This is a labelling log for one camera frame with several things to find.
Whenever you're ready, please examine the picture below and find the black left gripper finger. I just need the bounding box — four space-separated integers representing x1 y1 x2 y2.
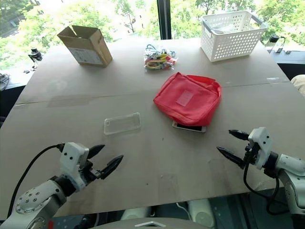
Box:
87 144 106 160
100 155 124 180

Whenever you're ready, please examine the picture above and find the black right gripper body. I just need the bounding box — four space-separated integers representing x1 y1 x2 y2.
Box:
243 140 260 168

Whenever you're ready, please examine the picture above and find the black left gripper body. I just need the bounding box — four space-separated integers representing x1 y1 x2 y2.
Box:
76 160 106 189

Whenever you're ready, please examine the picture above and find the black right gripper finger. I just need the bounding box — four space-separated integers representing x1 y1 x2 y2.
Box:
216 146 246 169
228 129 250 142

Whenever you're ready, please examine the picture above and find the clear phone case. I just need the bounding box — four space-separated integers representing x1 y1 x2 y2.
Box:
103 112 142 136

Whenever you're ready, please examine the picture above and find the white smartphone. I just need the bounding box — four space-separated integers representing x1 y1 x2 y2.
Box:
172 120 207 134

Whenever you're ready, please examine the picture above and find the white rounded robot foot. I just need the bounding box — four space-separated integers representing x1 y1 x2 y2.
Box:
120 206 150 221
187 198 216 228

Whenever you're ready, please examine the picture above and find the red fabric pouch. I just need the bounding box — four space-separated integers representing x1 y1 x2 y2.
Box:
153 72 223 127

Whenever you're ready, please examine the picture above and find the silver robot torso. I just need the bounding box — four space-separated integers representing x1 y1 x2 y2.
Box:
90 216 206 229

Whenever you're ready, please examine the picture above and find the beige rounded object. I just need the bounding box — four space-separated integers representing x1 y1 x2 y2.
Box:
290 74 305 91

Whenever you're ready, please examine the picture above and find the white perforated plastic basket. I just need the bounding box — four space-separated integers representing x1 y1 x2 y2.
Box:
200 10 269 63

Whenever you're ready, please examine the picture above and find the clear bottle with black cap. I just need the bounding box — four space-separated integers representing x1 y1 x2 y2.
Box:
268 34 286 53

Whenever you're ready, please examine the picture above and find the open brown cardboard box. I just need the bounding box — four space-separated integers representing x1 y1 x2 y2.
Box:
56 25 113 68

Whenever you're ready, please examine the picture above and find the clear plastic wrap in basket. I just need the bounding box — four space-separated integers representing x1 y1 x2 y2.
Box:
208 22 231 34

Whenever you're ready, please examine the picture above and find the black device on stand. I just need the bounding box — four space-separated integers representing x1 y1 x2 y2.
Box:
27 47 44 70

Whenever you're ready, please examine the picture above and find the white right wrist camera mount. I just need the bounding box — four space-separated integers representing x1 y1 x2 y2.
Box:
247 127 273 170

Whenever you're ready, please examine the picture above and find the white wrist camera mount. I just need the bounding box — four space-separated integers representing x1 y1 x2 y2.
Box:
59 142 90 191
247 127 273 170

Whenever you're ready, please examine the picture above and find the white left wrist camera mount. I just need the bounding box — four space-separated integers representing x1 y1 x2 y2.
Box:
59 142 90 191

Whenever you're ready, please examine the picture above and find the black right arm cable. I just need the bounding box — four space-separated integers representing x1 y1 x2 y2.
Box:
243 160 287 216

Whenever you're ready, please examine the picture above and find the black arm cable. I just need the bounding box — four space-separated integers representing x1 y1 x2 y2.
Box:
6 142 65 220
243 160 287 216

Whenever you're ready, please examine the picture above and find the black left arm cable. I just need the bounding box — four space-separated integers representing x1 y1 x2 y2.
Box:
6 142 65 220

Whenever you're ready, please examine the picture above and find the thin white cable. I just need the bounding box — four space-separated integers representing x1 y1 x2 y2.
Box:
175 202 193 221

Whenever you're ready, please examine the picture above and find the clear bag of colourful cords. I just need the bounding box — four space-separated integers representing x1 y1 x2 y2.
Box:
143 43 178 72

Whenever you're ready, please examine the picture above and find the black window frame post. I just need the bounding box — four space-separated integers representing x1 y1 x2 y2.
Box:
156 0 173 40

